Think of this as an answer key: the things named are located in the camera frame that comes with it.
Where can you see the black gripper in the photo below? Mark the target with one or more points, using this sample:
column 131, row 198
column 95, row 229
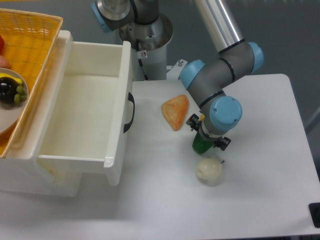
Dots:
column 204, row 135

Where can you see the green bell pepper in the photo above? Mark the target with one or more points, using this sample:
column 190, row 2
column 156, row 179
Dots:
column 201, row 145

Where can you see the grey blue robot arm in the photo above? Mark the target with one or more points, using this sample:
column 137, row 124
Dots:
column 204, row 82

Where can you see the white pear with stem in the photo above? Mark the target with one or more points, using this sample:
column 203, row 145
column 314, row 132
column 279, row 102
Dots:
column 209, row 168

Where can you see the orange triangular bread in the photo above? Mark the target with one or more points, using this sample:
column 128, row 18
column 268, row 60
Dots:
column 174, row 111

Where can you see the white plastic drawer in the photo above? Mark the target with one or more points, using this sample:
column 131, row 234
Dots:
column 85, row 131

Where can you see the black corner object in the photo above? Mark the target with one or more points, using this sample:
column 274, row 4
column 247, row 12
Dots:
column 314, row 209

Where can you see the green grapes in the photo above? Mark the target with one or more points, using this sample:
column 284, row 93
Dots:
column 20, row 95

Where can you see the white drawer cabinet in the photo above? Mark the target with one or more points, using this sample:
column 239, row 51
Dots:
column 20, row 170

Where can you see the yellow fruit slice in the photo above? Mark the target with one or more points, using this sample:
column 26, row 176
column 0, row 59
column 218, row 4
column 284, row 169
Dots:
column 18, row 80

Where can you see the white plate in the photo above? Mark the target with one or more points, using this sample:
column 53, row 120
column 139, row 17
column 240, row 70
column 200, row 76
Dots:
column 10, row 113

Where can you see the yellow woven basket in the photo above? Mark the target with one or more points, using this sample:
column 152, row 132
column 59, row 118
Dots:
column 29, row 41

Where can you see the dark purple mangosteen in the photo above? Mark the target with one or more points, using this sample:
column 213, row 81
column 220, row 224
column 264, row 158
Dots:
column 8, row 89

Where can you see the pink peach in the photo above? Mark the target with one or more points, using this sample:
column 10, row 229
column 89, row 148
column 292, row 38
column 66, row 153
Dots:
column 4, row 63

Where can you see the red tomato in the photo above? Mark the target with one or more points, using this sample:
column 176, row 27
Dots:
column 2, row 43

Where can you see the white metal bracket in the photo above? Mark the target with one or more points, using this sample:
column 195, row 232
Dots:
column 173, row 71

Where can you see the black drawer handle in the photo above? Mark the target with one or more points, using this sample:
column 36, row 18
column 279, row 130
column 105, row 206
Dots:
column 128, row 125

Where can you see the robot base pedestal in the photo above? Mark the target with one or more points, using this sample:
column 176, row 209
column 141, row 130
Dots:
column 148, row 47

